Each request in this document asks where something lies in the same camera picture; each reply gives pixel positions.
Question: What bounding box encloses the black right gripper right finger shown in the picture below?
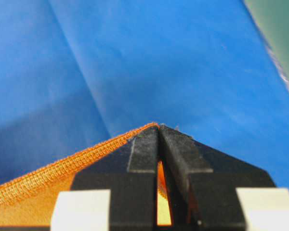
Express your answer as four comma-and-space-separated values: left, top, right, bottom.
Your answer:
159, 125, 289, 231

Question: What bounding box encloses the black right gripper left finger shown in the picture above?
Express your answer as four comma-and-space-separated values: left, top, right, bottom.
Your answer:
51, 127, 158, 231

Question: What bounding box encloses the orange towel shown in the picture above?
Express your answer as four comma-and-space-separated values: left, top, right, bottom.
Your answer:
0, 123, 159, 226

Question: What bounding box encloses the blue table cloth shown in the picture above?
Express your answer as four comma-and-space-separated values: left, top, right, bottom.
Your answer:
0, 0, 289, 188

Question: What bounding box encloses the green backdrop sheet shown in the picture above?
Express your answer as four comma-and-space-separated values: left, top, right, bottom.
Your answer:
243, 0, 289, 91

